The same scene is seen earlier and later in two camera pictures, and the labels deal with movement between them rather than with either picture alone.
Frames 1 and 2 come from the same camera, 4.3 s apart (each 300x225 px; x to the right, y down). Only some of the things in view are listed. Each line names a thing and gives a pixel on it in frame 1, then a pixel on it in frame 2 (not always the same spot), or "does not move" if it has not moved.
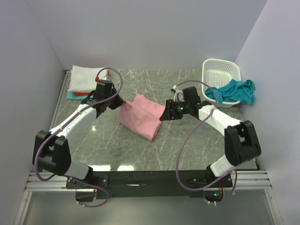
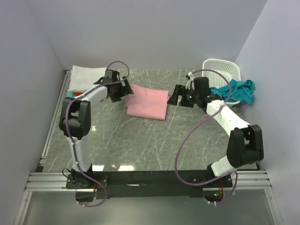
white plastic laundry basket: [217, 73] does not move
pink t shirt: [141, 117] to [147, 103]
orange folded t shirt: [81, 93] does not move
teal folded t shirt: [70, 95] does not move
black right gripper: [168, 115] to [178, 91]
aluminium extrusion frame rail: [39, 181] does not move
